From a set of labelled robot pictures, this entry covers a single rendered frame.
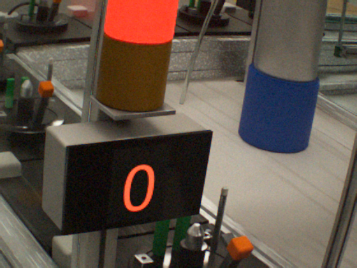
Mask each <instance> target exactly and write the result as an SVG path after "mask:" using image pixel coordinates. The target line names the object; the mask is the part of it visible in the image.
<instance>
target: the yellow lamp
mask: <svg viewBox="0 0 357 268"><path fill-rule="evenodd" d="M172 43H173V40H172V39H171V40H170V41H167V42H164V43H137V42H132V41H131V42H128V41H123V40H119V39H116V38H112V37H111V36H109V35H107V34H106V33H105V32H104V35H103V41H102V47H101V59H100V62H99V70H98V83H97V88H96V98H97V99H98V101H100V102H101V103H102V104H104V105H106V106H108V107H112V108H116V109H118V110H124V111H130V112H148V111H152V110H157V108H159V107H161V106H162V105H163V103H164V97H165V92H166V83H167V78H168V69H169V65H170V56H171V47H172Z"/></svg>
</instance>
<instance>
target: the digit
mask: <svg viewBox="0 0 357 268"><path fill-rule="evenodd" d="M171 145H172V143H169V144H159V145H148V146H142V147H132V148H126V149H116V150H114V154H113V165H112V175H111V181H110V192H109V194H110V196H109V203H108V213H107V225H108V224H112V223H118V222H126V221H133V220H139V219H143V218H153V217H158V216H161V215H162V210H163V202H164V194H165V189H166V181H167V176H168V168H169V163H170V154H171Z"/></svg>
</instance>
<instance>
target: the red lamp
mask: <svg viewBox="0 0 357 268"><path fill-rule="evenodd" d="M178 3H179V0H108V7H107V13H106V18H105V33H106V34H107V35H109V36H111V37H112V38H116V39H119V40H123V41H128V42H131V41H132V42H137V43H164V42H167V41H170V40H171V39H173V34H174V30H175V21H176V16H177V8H178Z"/></svg>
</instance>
